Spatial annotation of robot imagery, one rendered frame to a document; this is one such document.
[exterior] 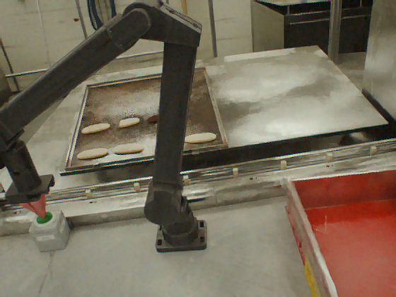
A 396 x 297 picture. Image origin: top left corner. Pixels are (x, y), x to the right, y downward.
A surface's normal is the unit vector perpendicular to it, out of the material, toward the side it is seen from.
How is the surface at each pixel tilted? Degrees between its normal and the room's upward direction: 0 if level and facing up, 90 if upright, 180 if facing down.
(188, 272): 0
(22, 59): 90
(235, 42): 90
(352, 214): 0
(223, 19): 90
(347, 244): 0
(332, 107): 10
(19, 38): 88
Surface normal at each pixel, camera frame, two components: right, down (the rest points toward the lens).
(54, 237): 0.10, 0.51
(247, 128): -0.09, -0.75
